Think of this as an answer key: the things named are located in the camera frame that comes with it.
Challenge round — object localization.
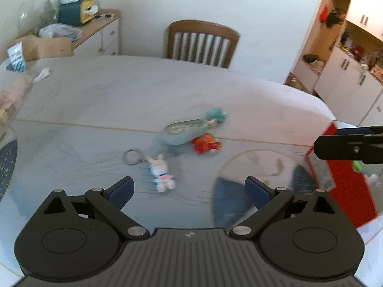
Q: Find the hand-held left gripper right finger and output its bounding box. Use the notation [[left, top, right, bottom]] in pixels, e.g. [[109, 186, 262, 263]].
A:
[[229, 176, 337, 240]]

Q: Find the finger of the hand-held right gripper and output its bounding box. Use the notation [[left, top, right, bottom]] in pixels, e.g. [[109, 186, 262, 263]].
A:
[[314, 126, 383, 164]]

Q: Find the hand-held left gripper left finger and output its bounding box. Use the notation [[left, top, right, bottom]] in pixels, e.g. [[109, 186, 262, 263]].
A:
[[43, 176, 150, 240]]

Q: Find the red cardboard shoe box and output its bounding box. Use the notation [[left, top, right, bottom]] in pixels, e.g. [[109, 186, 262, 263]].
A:
[[304, 122, 383, 229]]

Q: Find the orange toy car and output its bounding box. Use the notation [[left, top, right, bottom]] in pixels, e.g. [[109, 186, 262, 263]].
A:
[[190, 134, 223, 155]]

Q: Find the teal pom-pom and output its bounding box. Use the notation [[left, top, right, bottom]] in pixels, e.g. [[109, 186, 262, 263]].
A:
[[205, 107, 227, 125]]

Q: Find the light blue oval case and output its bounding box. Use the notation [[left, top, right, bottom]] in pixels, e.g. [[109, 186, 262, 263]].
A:
[[163, 117, 217, 146]]

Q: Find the dark blue speckled placemat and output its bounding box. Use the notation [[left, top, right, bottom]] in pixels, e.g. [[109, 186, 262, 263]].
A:
[[0, 124, 19, 202]]

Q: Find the black hanging bag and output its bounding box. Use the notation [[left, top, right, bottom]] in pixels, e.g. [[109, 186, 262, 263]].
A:
[[326, 7, 348, 27]]

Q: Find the crumpled white tissue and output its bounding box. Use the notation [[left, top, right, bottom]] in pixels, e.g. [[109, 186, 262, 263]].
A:
[[33, 68, 51, 84]]

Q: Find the clear container with pink contents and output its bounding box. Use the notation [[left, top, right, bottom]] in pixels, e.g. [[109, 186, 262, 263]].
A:
[[0, 75, 33, 126]]

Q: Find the white wooden sideboard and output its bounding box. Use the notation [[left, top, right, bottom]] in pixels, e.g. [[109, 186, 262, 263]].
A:
[[18, 8, 122, 57]]

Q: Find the brown cardboard box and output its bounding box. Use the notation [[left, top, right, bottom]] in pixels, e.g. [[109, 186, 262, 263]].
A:
[[7, 35, 74, 62]]

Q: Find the brown wooden chair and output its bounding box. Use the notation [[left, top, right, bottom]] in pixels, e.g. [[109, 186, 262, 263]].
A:
[[165, 20, 241, 69]]

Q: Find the blue and white packet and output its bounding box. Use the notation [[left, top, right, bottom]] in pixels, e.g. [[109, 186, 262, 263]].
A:
[[6, 43, 26, 72]]

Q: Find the crumpled plastic bag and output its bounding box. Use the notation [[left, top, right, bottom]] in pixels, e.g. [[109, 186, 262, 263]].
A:
[[39, 24, 83, 41]]

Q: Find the green and yellow tissue box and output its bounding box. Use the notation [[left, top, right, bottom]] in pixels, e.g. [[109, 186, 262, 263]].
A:
[[58, 0, 99, 27]]

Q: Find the clear glass jar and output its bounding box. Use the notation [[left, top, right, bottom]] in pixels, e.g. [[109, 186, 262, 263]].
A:
[[18, 0, 59, 36]]

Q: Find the white rabbit keychain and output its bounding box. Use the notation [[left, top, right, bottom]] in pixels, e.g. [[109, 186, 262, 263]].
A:
[[124, 149, 178, 193]]

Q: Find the white wall cabinet unit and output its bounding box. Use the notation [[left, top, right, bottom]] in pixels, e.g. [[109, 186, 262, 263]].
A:
[[292, 0, 383, 127]]

